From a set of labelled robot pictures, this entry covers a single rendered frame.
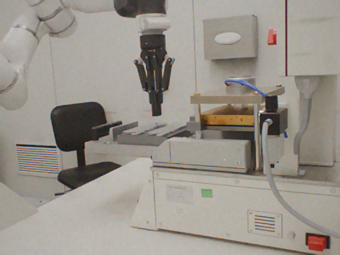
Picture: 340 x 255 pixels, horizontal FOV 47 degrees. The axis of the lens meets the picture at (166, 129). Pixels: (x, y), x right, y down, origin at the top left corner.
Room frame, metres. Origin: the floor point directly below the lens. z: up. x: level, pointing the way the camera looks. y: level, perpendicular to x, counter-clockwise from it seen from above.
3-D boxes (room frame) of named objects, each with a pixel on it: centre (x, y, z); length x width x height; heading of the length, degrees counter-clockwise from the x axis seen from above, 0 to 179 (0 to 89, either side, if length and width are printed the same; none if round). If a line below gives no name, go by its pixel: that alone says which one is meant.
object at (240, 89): (1.02, -0.22, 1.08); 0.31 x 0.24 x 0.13; 153
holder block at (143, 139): (1.18, 0.03, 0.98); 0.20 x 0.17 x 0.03; 153
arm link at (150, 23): (1.15, 0.02, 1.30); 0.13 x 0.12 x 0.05; 152
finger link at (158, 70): (1.17, 0.02, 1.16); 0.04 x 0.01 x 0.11; 152
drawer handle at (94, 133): (1.26, 0.19, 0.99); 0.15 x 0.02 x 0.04; 153
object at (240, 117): (1.05, -0.20, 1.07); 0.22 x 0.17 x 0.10; 153
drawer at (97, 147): (1.20, 0.07, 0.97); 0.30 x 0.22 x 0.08; 63
